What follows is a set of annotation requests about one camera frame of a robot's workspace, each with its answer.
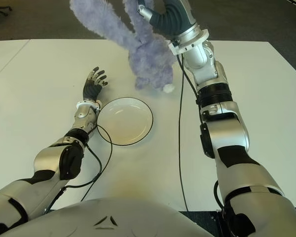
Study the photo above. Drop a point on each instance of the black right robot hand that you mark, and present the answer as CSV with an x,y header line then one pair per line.
x,y
175,19

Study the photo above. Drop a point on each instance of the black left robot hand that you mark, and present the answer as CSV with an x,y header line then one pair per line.
x,y
91,90

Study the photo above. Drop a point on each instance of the purple plush bunny doll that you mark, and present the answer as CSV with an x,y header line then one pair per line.
x,y
150,59

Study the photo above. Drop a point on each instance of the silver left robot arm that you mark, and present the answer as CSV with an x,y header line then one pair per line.
x,y
47,160

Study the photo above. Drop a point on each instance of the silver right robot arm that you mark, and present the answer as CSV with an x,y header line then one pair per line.
x,y
227,138

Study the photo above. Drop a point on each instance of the white plate black rim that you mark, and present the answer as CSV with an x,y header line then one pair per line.
x,y
124,121

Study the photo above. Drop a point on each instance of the black office chair base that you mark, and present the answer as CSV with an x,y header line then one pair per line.
x,y
0,7

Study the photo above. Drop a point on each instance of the silver robot torso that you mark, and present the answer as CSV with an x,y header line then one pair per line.
x,y
118,219

